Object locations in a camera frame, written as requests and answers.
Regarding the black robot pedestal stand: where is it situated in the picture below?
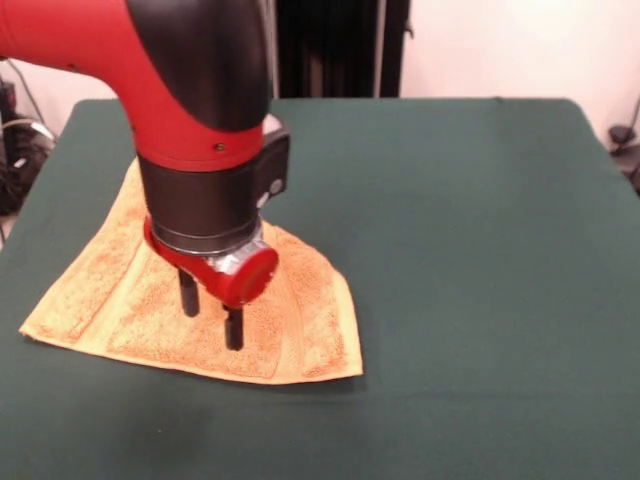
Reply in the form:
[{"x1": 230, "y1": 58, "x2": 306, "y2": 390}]
[{"x1": 269, "y1": 0, "x2": 416, "y2": 100}]

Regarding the black cable pile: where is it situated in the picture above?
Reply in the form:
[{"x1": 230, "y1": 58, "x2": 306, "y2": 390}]
[{"x1": 0, "y1": 117, "x2": 55, "y2": 216}]

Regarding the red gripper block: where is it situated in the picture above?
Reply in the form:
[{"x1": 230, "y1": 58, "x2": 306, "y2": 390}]
[{"x1": 143, "y1": 214, "x2": 280, "y2": 352}]

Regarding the dark green table cloth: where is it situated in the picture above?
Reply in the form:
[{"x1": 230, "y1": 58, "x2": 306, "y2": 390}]
[{"x1": 0, "y1": 98, "x2": 640, "y2": 480}]

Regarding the orange terry towel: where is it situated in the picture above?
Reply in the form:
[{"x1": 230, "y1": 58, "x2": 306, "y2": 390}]
[{"x1": 18, "y1": 158, "x2": 365, "y2": 386}]

